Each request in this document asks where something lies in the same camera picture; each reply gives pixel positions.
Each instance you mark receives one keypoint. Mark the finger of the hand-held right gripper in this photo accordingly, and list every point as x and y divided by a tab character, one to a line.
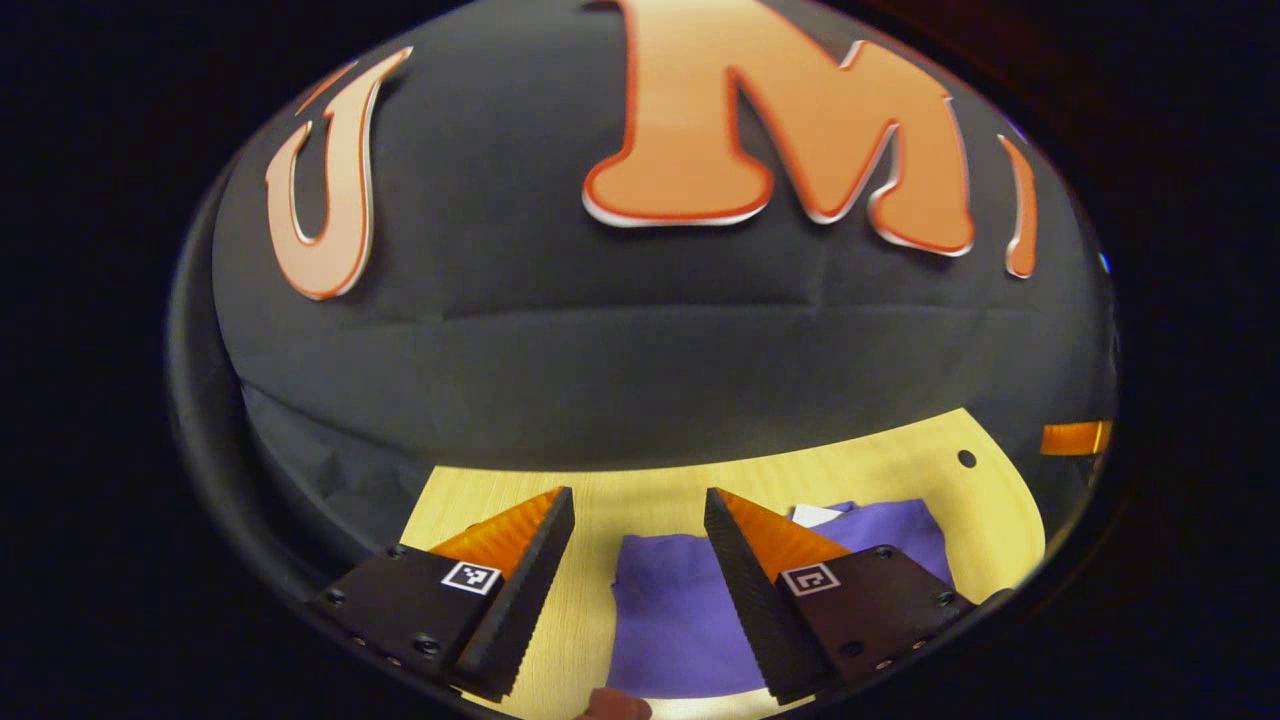
1075	438

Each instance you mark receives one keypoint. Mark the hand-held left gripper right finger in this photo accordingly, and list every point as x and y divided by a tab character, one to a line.
750	590

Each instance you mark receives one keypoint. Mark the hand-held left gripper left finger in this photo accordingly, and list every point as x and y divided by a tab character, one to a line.
525	590

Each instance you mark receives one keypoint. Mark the purple shirt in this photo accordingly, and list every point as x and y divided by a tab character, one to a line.
670	610

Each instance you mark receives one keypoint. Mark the black backdrop cloth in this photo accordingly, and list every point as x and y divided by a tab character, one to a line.
650	370

